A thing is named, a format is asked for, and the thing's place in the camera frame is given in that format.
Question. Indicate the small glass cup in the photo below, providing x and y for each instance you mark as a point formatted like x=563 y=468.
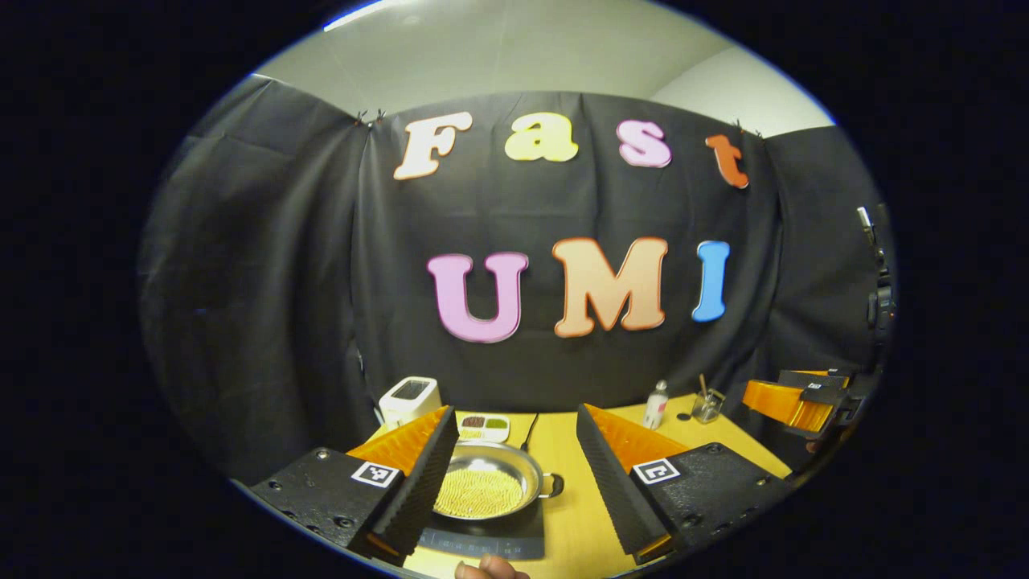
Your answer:
x=707 y=408

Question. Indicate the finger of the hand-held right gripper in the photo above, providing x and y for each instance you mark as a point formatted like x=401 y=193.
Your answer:
x=812 y=378
x=784 y=402

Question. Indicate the white divided bean dish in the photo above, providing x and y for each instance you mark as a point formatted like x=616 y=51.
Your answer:
x=484 y=426

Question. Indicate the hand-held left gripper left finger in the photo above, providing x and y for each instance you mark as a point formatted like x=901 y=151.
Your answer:
x=426 y=490

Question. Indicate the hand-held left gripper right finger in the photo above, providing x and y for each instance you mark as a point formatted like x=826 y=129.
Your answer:
x=611 y=490

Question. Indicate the small white medicine bottle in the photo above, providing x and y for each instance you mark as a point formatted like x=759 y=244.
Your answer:
x=655 y=410

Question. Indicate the black induction cooktop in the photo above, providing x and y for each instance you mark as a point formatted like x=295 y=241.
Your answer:
x=498 y=539

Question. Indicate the stainless steel pot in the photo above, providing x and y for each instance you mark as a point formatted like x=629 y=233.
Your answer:
x=490 y=458

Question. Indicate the white toaster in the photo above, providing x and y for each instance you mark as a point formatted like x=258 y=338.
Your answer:
x=410 y=398

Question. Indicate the pile of soybeans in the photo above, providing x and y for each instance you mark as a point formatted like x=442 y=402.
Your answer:
x=482 y=492

